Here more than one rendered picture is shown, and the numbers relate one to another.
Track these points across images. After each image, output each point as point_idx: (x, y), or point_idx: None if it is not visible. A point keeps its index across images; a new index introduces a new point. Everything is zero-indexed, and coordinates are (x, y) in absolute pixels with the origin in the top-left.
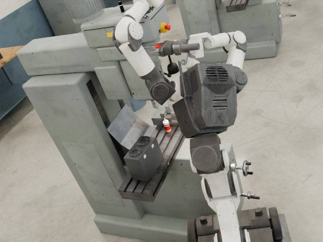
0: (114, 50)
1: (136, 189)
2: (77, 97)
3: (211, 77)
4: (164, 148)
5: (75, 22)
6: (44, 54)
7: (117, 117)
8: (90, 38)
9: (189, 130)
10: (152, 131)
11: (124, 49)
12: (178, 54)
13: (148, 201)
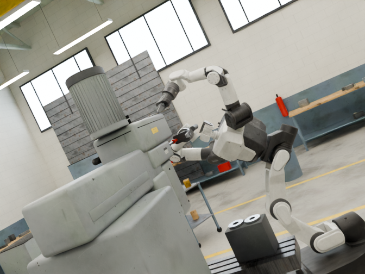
0: (158, 150)
1: (291, 243)
2: (178, 208)
3: None
4: (225, 261)
5: (120, 125)
6: (107, 175)
7: None
8: (143, 136)
9: (264, 137)
10: None
11: (229, 76)
12: (192, 136)
13: (300, 249)
